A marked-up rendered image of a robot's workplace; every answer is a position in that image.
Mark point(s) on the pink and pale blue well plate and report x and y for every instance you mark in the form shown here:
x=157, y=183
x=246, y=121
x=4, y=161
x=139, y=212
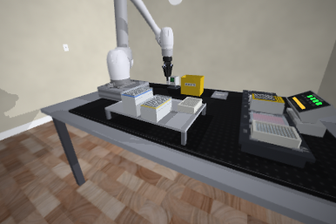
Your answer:
x=266, y=117

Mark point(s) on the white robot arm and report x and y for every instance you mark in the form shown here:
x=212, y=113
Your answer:
x=119, y=62

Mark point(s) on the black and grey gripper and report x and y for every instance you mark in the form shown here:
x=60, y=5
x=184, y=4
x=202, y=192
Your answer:
x=167, y=68

